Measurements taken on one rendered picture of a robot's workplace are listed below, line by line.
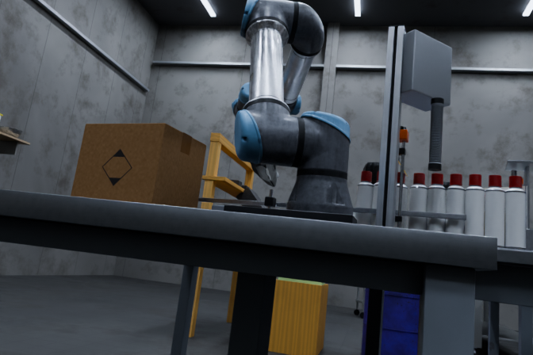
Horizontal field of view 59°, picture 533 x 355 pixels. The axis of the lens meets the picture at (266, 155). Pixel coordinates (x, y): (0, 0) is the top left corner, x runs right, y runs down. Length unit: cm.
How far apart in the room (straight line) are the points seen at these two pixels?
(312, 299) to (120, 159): 325
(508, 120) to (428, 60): 1076
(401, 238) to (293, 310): 389
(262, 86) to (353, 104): 1088
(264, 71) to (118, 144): 53
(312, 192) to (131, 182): 58
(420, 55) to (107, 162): 97
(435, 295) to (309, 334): 386
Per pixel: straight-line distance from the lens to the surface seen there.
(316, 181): 104
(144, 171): 138
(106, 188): 146
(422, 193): 149
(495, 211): 147
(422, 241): 64
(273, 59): 121
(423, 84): 145
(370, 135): 1173
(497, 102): 1231
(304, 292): 447
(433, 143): 142
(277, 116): 106
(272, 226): 65
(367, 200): 151
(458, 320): 66
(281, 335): 454
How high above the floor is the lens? 77
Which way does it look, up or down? 13 degrees up
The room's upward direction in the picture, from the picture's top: 7 degrees clockwise
